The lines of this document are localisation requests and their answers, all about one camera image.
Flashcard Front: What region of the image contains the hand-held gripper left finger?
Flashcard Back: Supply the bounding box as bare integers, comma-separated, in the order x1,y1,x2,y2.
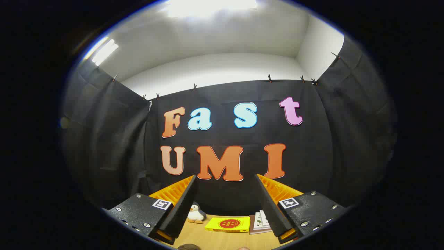
102,175,198,245

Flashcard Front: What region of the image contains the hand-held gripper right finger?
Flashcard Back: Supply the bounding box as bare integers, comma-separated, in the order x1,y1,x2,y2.
255,174,348,244

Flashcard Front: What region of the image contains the penguin plush toy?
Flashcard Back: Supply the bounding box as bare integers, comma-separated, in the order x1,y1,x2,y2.
187,202,207,224

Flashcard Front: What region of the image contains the black backdrop cloth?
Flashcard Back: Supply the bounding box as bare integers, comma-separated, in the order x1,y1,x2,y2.
61,36,398,217

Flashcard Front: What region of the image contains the yellow book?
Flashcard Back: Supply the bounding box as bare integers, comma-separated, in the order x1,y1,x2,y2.
205,217,251,233

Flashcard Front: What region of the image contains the stack of white books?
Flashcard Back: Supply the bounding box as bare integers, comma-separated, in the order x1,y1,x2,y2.
249,210,273,235

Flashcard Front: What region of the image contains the ceiling light strip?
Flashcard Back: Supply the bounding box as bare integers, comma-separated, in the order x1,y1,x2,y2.
91,38,119,67

